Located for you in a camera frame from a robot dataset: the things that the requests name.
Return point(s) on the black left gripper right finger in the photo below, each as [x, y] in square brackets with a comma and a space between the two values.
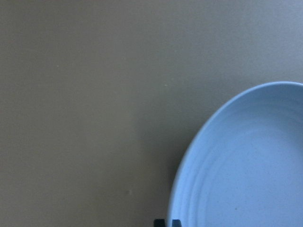
[176, 223]

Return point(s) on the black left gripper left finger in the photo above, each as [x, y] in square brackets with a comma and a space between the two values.
[159, 223]

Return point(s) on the blue plate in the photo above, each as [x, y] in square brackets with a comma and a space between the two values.
[244, 168]

